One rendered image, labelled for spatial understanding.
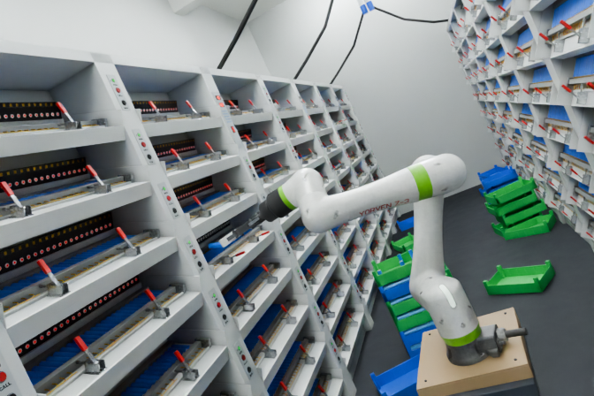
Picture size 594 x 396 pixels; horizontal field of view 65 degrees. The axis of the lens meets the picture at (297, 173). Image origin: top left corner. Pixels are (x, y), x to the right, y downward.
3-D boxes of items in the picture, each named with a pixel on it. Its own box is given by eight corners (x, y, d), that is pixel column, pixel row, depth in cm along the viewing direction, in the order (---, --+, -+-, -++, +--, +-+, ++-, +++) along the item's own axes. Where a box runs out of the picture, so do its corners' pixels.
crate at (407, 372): (433, 359, 218) (426, 344, 217) (452, 377, 197) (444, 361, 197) (376, 389, 215) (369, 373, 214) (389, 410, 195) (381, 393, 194)
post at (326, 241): (374, 322, 288) (260, 74, 284) (371, 329, 279) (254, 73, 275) (345, 331, 295) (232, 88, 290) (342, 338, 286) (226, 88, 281)
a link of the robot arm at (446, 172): (460, 184, 155) (450, 148, 154) (478, 186, 142) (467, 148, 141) (410, 201, 154) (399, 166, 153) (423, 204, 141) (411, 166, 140)
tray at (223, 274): (275, 239, 211) (272, 219, 210) (217, 293, 154) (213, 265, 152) (234, 240, 217) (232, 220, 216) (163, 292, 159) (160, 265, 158)
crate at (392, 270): (431, 253, 237) (424, 239, 237) (437, 264, 217) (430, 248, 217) (376, 274, 242) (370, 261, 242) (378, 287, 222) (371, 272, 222)
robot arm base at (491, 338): (530, 328, 146) (522, 311, 146) (529, 356, 133) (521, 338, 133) (452, 341, 160) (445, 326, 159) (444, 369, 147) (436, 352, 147)
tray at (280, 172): (299, 177, 277) (296, 154, 275) (264, 198, 220) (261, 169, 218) (267, 178, 283) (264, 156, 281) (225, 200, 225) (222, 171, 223)
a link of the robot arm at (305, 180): (323, 170, 159) (305, 156, 151) (335, 197, 151) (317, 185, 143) (292, 192, 163) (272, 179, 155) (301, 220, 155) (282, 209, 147)
